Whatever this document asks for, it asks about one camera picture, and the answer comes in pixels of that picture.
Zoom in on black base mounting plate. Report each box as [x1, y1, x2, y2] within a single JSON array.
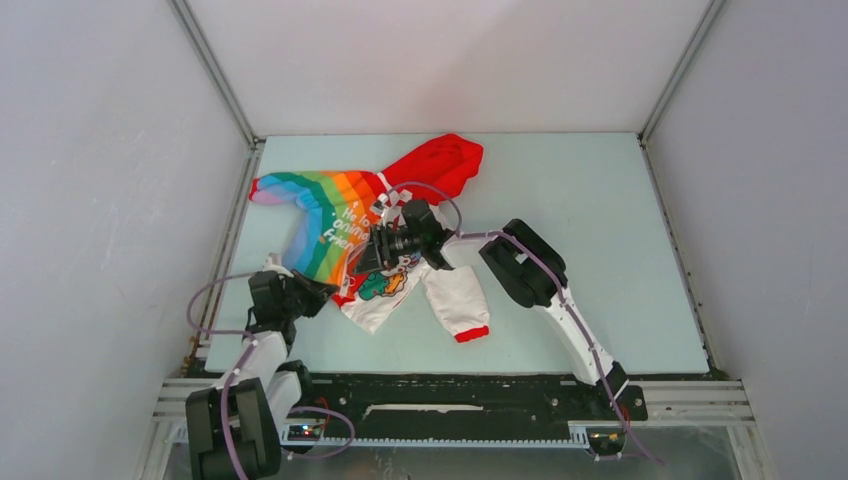
[[252, 372, 649, 422]]

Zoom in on aluminium frame rail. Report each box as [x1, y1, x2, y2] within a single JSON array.
[[637, 0, 730, 369], [167, 0, 264, 377]]

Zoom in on aluminium frame rail right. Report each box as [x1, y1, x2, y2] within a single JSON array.
[[637, 0, 730, 369]]

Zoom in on rainbow white red hooded jacket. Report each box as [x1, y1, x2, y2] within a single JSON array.
[[249, 134, 490, 343]]

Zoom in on white toothed cable strip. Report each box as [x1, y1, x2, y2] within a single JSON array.
[[281, 425, 589, 449]]

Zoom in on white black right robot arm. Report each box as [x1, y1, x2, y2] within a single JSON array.
[[353, 200, 629, 418]]

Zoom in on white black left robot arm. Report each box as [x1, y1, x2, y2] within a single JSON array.
[[185, 266, 339, 479]]

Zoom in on aluminium front frame rails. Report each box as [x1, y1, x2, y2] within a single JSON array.
[[135, 377, 776, 480]]

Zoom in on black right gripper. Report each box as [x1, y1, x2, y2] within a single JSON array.
[[352, 225, 426, 277]]

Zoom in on aluminium frame rail left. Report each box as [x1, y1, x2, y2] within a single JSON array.
[[167, 0, 264, 377]]

